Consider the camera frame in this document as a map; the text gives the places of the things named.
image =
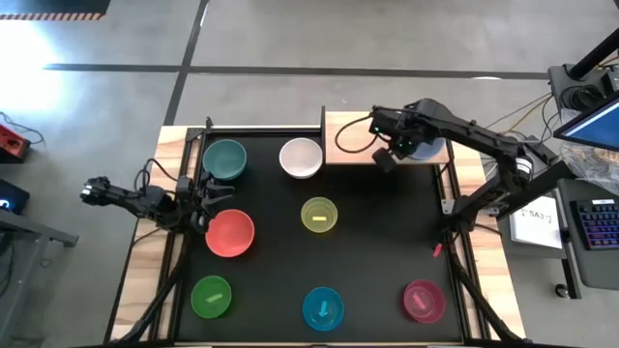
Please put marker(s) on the grey side cart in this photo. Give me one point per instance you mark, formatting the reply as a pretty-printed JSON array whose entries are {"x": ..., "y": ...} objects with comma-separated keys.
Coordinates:
[{"x": 580, "y": 270}]

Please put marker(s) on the white bowl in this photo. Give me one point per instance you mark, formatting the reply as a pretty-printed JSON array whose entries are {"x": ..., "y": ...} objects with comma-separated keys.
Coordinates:
[{"x": 301, "y": 159}]

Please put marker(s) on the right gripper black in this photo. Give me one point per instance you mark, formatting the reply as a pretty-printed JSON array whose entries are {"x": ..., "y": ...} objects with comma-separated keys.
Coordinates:
[{"x": 394, "y": 128}]

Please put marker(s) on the small red clip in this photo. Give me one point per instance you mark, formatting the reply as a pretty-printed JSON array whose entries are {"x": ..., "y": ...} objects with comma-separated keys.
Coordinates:
[{"x": 437, "y": 250}]

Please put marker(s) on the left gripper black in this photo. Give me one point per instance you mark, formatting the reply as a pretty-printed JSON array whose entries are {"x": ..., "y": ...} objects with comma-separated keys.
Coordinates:
[{"x": 191, "y": 195}]

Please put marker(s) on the green translucent bowl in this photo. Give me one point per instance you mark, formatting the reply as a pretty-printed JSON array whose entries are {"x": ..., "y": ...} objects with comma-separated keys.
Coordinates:
[{"x": 211, "y": 309}]

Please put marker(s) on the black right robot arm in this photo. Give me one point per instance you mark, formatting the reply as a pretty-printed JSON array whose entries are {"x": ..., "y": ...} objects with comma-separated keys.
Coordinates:
[{"x": 483, "y": 135}]

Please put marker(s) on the black aluminium table frame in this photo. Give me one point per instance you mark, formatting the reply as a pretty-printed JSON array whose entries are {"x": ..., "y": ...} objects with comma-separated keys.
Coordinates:
[{"x": 447, "y": 179}]

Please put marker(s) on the black pole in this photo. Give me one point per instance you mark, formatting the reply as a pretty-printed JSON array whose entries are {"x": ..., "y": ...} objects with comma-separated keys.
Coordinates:
[{"x": 595, "y": 53}]

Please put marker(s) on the black caster wheel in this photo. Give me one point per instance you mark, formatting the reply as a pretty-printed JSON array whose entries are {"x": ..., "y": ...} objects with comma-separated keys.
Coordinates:
[{"x": 562, "y": 291}]

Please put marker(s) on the yellow translucent bowl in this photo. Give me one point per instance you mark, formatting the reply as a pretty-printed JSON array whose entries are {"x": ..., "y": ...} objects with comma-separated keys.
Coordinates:
[{"x": 314, "y": 208}]

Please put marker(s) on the coral red bowl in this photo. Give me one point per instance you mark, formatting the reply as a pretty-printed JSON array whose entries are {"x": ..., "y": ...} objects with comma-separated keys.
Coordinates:
[{"x": 232, "y": 237}]

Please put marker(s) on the blue translucent bowl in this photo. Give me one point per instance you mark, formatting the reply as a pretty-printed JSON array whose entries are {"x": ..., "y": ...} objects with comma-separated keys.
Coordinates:
[{"x": 333, "y": 314}]

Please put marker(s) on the black device blue light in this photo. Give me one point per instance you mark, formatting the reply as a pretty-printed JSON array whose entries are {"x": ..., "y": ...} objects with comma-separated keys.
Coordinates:
[{"x": 12, "y": 198}]

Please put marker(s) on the red device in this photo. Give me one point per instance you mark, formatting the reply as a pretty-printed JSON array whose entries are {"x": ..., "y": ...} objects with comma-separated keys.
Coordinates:
[{"x": 13, "y": 142}]

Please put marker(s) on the grey metal stand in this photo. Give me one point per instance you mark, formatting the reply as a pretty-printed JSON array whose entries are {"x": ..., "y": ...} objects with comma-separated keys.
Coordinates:
[{"x": 38, "y": 232}]

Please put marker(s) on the backlit keyboard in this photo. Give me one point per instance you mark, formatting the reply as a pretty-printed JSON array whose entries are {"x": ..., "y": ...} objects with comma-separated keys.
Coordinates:
[{"x": 597, "y": 224}]

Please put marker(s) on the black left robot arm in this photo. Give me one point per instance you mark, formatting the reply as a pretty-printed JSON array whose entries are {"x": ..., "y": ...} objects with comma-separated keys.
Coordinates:
[{"x": 126, "y": 198}]

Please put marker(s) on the grey equipment box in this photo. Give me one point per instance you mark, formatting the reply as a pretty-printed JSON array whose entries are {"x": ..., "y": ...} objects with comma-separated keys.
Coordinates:
[{"x": 556, "y": 82}]

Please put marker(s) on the computer monitor blue screen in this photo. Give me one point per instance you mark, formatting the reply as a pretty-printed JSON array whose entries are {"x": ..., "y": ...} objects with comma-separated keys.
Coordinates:
[{"x": 595, "y": 125}]

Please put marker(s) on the black table mat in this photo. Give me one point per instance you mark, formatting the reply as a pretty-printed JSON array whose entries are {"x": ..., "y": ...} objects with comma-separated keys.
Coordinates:
[{"x": 377, "y": 241}]

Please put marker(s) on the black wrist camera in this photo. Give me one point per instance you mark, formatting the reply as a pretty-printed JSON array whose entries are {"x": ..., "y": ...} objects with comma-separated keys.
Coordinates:
[
  {"x": 199, "y": 222},
  {"x": 384, "y": 160}
]

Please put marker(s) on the teal bowl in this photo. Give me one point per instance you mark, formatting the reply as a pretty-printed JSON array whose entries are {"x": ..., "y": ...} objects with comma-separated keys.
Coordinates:
[{"x": 225, "y": 162}]

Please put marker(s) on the clear plastic bag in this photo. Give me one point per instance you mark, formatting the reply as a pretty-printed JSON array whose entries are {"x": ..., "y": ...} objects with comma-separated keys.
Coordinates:
[{"x": 595, "y": 164}]

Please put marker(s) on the white paper sign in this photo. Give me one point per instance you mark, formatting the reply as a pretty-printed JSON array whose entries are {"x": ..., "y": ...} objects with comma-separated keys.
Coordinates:
[{"x": 537, "y": 222}]

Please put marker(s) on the pink translucent bowl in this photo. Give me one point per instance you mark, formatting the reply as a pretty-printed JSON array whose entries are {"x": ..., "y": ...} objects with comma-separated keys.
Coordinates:
[{"x": 433, "y": 311}]

